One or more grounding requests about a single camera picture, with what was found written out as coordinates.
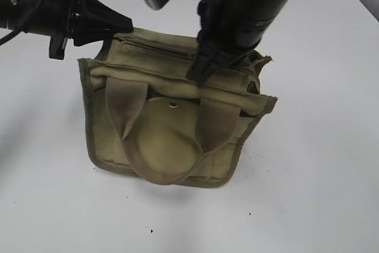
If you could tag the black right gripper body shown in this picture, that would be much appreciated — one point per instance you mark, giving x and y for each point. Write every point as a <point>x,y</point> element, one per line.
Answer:
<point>221,20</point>

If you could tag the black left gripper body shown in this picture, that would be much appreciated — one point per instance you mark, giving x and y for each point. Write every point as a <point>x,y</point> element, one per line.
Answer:
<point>63,18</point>

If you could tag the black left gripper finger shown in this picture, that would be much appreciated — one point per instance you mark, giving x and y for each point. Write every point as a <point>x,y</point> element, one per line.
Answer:
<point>99,19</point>
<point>57,47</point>

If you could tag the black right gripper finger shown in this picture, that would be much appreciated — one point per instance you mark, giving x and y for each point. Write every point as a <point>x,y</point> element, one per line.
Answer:
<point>210,58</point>

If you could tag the olive yellow canvas tote bag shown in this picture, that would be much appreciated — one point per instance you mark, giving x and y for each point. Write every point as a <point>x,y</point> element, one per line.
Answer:
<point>143,118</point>

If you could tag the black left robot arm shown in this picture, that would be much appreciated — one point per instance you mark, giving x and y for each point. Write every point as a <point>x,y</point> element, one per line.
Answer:
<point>21,16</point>

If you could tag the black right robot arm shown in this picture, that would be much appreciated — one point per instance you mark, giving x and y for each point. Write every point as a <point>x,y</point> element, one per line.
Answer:
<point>259,16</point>

